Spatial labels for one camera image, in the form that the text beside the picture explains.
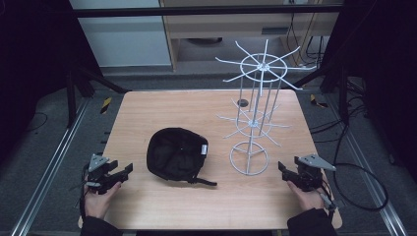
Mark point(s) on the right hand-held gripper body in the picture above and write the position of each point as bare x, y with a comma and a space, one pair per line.
309, 175

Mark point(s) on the light wooden desk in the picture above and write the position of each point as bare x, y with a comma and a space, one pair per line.
229, 28

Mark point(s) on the white cabinet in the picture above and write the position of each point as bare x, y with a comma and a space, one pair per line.
124, 39

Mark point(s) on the person's right hand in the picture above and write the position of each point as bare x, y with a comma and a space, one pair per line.
309, 200

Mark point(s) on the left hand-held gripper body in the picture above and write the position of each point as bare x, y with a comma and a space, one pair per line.
98, 178

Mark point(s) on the black cap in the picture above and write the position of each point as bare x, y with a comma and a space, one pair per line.
175, 154

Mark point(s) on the dark curtain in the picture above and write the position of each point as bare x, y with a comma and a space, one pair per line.
32, 65
387, 65

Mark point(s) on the black metal stand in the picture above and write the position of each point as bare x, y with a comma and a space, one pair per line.
71, 98
343, 95

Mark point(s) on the person's left hand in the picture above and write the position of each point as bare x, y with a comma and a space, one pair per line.
96, 203

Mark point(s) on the black horizontal bar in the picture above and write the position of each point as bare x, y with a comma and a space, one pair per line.
196, 11

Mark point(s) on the black yellow striped tape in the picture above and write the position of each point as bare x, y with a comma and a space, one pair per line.
106, 105
317, 101

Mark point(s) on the aluminium floor rail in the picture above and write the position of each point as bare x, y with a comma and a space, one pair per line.
370, 183
49, 173

